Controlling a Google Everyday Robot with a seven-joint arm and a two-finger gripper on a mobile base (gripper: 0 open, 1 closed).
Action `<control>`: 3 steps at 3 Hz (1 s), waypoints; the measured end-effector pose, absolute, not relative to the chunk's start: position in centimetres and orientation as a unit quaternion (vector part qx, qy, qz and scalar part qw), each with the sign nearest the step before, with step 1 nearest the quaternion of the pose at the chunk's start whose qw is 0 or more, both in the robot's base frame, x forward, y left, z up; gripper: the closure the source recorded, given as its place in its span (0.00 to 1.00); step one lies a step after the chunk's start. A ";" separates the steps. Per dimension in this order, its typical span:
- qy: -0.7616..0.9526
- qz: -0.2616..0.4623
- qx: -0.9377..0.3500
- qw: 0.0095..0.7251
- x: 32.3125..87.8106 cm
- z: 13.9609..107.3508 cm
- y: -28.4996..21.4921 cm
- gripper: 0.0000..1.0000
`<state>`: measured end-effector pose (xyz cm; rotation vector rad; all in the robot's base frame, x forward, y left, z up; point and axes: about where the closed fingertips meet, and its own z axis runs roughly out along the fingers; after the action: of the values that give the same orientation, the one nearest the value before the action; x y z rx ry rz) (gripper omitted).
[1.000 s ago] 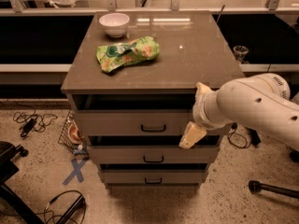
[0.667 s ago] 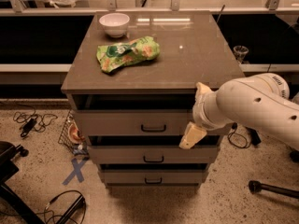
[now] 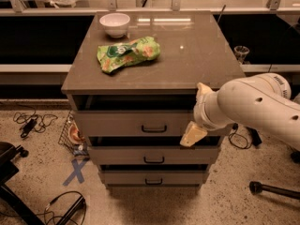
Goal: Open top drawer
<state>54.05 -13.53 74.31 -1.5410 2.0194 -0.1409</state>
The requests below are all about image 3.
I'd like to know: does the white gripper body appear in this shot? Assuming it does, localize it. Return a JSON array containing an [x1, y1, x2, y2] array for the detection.
[[193, 82, 233, 130]]

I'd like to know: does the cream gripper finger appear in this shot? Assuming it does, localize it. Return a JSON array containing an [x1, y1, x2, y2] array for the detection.
[[180, 121, 207, 147]]

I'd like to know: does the grey top drawer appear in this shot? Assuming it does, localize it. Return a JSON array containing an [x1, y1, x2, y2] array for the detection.
[[73, 111, 193, 137]]

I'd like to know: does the grey drawer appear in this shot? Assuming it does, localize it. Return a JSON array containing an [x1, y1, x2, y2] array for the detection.
[[88, 145, 218, 165], [73, 111, 193, 137], [99, 171, 208, 186]]

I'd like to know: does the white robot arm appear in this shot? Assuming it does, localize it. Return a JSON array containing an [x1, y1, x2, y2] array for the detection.
[[180, 73, 300, 150]]

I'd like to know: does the grey middle drawer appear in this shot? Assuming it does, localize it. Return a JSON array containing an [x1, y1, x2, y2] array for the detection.
[[88, 145, 218, 165]]

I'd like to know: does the grey drawer cabinet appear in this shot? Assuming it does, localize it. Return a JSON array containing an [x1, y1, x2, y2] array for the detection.
[[62, 11, 243, 173]]

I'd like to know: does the grey bottom drawer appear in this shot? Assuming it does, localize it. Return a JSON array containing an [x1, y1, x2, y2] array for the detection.
[[99, 171, 208, 186]]

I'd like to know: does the black bar behind cabinet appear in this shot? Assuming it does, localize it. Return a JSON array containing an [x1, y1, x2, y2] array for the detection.
[[247, 127, 262, 146]]

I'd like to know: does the clear glass cup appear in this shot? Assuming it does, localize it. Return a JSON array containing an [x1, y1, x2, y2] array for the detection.
[[233, 45, 249, 64]]

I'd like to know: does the black pole on floor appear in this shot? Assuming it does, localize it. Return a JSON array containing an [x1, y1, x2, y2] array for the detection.
[[249, 181, 300, 200]]

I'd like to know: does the green snack bag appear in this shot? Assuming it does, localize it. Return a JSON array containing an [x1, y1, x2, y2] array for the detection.
[[97, 37, 160, 74]]

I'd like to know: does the blue tape cross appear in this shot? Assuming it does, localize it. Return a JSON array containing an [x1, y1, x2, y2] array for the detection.
[[63, 157, 89, 187]]

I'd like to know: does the white ceramic bowl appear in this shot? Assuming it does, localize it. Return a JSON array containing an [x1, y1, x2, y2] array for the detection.
[[99, 13, 130, 38]]

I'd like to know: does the black office chair base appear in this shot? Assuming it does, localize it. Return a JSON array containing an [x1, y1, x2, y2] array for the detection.
[[0, 141, 45, 225]]

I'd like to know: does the black cable right floor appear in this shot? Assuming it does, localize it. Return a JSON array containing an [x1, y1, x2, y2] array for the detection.
[[228, 122, 253, 150]]

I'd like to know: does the wire basket with items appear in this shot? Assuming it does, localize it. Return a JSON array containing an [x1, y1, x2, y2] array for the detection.
[[58, 112, 89, 158]]

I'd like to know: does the black stand with cable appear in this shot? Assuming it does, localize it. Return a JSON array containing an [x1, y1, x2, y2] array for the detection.
[[43, 190, 87, 225]]

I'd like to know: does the black power adapter cable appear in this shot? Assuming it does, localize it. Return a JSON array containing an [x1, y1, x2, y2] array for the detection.
[[12, 104, 59, 140]]

